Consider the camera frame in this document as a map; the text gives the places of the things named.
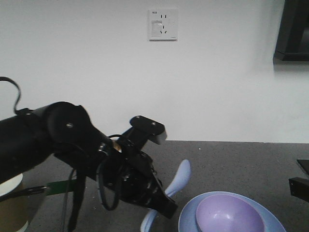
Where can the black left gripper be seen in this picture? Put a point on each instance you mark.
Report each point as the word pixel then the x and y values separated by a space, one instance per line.
pixel 127 174

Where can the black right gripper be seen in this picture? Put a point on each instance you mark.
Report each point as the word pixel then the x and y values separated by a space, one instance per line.
pixel 299 187

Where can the light blue spoon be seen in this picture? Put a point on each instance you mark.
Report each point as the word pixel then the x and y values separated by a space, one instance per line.
pixel 179 181

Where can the purple bowl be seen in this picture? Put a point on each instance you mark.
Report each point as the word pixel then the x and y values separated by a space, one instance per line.
pixel 224 213

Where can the brown paper cup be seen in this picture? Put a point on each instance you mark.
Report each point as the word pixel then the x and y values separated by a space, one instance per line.
pixel 13 214

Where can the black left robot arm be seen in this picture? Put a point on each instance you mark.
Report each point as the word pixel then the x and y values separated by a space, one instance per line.
pixel 61 129

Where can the light blue plate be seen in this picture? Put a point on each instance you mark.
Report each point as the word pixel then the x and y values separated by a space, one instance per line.
pixel 187 219

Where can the black cooktop edge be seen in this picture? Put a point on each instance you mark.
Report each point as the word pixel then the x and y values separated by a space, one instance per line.
pixel 304 165

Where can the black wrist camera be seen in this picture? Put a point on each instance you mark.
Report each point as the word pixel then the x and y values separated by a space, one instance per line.
pixel 144 129

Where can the white wall socket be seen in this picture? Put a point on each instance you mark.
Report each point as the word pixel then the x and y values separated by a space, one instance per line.
pixel 162 25

